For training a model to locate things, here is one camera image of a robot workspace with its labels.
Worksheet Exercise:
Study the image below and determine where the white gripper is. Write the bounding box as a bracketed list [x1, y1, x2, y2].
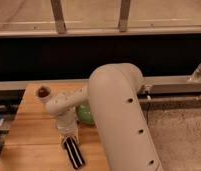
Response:
[57, 112, 78, 149]

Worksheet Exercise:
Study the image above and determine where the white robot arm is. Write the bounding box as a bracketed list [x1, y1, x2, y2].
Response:
[46, 63, 164, 171]

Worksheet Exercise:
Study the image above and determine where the green bowl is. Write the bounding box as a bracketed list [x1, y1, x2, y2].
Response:
[76, 105, 94, 125]

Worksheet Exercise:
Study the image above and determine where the white cup with brown inside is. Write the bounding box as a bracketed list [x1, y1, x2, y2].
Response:
[36, 86, 52, 103]

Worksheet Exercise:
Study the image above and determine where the grey faucet fixture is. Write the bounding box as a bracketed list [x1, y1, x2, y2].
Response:
[189, 63, 201, 82]

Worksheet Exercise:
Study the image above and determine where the right metal window post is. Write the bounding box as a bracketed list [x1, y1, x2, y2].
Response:
[118, 0, 131, 32]

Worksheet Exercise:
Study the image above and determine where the metal window post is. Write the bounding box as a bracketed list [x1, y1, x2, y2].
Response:
[50, 0, 66, 34]
[118, 0, 131, 32]

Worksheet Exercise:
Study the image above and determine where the left metal window post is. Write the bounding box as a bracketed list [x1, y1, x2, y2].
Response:
[50, 0, 66, 34]

